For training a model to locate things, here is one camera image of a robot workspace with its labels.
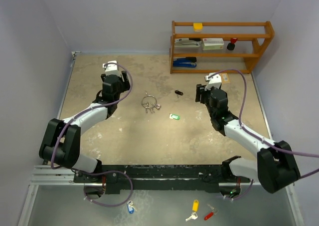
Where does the white staples box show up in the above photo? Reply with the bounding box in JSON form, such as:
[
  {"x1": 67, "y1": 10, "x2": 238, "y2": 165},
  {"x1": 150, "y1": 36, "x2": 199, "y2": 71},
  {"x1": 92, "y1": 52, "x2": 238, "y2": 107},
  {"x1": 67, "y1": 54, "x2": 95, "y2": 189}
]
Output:
[{"x1": 202, "y1": 38, "x2": 224, "y2": 50}]

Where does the yellow tape measure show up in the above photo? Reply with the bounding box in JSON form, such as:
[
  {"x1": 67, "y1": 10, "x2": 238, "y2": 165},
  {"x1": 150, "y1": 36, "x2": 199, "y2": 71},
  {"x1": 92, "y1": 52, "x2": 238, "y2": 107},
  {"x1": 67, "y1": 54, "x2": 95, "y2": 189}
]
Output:
[{"x1": 193, "y1": 22, "x2": 203, "y2": 32}]

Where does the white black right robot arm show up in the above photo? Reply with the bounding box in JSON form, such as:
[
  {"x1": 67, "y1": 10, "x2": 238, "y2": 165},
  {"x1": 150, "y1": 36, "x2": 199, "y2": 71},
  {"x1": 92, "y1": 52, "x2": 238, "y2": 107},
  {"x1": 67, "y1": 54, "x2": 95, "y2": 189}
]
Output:
[{"x1": 195, "y1": 84, "x2": 301, "y2": 194}]

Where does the black head key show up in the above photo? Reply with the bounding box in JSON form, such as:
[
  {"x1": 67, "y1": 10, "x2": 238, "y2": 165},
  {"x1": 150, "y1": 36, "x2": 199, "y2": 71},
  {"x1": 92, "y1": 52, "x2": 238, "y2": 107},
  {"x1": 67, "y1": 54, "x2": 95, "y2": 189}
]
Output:
[{"x1": 174, "y1": 90, "x2": 183, "y2": 98}]

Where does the red tag key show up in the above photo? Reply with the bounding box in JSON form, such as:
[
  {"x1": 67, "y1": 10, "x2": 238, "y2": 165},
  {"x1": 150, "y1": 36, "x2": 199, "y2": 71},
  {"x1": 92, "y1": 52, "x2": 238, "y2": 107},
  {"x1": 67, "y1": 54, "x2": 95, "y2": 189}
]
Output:
[{"x1": 203, "y1": 204, "x2": 218, "y2": 221}]

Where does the beige stapler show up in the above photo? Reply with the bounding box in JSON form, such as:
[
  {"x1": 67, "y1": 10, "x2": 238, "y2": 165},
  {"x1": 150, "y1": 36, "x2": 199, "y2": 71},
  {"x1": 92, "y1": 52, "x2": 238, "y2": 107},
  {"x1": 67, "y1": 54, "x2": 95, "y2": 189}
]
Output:
[{"x1": 174, "y1": 38, "x2": 201, "y2": 48}]

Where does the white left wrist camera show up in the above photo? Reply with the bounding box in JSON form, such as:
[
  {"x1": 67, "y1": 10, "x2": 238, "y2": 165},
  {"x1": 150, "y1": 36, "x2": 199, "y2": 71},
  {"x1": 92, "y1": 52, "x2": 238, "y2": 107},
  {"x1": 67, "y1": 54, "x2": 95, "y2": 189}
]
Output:
[{"x1": 102, "y1": 60, "x2": 120, "y2": 76}]

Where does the yellow tag key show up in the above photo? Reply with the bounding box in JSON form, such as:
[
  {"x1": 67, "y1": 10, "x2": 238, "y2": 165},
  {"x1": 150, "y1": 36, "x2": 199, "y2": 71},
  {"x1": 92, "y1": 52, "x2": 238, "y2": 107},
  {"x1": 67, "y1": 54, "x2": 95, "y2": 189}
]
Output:
[{"x1": 185, "y1": 200, "x2": 199, "y2": 222}]

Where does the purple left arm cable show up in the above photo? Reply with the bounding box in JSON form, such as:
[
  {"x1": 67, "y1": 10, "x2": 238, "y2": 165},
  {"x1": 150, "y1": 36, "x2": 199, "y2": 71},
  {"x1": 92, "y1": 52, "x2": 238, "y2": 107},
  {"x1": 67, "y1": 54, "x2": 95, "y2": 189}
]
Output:
[{"x1": 50, "y1": 63, "x2": 135, "y2": 208}]

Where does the red black stamp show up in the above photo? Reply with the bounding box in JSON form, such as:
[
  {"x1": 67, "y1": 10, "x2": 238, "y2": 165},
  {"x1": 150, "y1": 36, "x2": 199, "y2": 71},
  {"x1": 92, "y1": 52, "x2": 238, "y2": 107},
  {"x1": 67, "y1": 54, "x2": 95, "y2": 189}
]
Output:
[{"x1": 227, "y1": 38, "x2": 238, "y2": 51}]

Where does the blue stapler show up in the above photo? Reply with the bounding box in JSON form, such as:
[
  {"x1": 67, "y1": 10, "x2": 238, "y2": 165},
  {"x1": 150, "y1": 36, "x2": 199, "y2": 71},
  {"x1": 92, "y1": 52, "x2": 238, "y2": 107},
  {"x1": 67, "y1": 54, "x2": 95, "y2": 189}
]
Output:
[{"x1": 172, "y1": 57, "x2": 197, "y2": 68}]

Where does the wooden three-tier shelf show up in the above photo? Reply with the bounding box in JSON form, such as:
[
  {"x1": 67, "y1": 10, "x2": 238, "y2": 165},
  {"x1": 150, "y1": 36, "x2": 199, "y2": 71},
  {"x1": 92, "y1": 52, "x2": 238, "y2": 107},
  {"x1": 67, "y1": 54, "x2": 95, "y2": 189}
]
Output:
[{"x1": 169, "y1": 21, "x2": 275, "y2": 73}]

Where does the aluminium rail frame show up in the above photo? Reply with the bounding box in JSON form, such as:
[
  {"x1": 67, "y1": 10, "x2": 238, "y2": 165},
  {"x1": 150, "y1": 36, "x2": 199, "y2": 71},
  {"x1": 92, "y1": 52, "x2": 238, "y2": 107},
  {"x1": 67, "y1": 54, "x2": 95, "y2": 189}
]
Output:
[{"x1": 17, "y1": 51, "x2": 83, "y2": 226}]

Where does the green tag key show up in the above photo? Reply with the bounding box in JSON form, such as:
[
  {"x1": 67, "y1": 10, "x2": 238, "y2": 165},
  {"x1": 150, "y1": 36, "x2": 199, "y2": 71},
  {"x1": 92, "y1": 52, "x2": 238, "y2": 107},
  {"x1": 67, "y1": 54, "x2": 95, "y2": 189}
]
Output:
[{"x1": 169, "y1": 114, "x2": 180, "y2": 120}]

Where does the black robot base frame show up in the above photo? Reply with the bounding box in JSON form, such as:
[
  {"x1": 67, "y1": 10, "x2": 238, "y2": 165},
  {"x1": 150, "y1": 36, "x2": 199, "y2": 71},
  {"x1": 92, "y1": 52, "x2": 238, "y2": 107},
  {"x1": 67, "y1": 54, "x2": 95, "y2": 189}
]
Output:
[{"x1": 74, "y1": 160, "x2": 249, "y2": 195}]

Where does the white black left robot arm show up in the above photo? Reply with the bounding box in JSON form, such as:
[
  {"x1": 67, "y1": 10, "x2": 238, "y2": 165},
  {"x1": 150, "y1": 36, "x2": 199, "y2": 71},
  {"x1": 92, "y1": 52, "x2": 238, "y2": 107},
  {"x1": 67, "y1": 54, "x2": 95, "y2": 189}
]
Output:
[{"x1": 39, "y1": 70, "x2": 133, "y2": 182}]

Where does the metal keyring with keys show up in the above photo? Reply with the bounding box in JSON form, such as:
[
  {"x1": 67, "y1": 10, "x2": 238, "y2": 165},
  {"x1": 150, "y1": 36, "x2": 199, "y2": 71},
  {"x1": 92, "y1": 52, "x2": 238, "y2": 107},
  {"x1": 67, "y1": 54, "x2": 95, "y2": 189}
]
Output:
[{"x1": 141, "y1": 91, "x2": 161, "y2": 114}]

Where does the blue tag key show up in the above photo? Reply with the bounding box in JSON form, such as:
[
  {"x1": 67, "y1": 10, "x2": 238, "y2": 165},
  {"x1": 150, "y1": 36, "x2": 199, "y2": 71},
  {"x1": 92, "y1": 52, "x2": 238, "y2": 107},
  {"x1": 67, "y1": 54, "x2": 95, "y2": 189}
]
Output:
[{"x1": 127, "y1": 200, "x2": 137, "y2": 214}]

